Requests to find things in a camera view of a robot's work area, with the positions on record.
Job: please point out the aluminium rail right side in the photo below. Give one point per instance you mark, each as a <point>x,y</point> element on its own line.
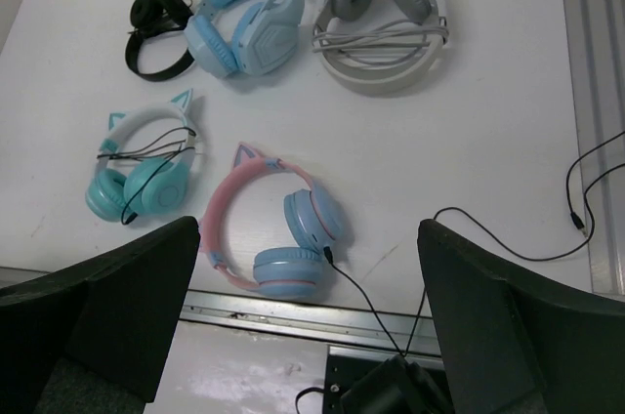
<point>595,38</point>

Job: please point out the aluminium rail front edge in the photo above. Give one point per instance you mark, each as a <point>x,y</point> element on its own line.
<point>358,328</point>

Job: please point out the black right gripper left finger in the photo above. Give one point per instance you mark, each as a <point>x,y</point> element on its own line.
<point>95,337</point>

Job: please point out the pink blue cat-ear headphones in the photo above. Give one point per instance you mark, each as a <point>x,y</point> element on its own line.
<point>312,215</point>

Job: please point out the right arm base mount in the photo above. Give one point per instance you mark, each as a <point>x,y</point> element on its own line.
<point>376,381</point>

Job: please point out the small black on-ear headphones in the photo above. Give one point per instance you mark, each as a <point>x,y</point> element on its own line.
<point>151,19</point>

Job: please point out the teal white cat-ear headphones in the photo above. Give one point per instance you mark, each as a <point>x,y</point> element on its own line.
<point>129,184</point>

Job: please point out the light blue gaming headset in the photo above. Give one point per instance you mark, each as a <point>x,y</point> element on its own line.
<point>265,38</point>

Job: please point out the grey white wired headset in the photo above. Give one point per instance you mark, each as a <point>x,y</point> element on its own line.
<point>378,47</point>

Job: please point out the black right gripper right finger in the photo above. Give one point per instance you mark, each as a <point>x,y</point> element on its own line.
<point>515,341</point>

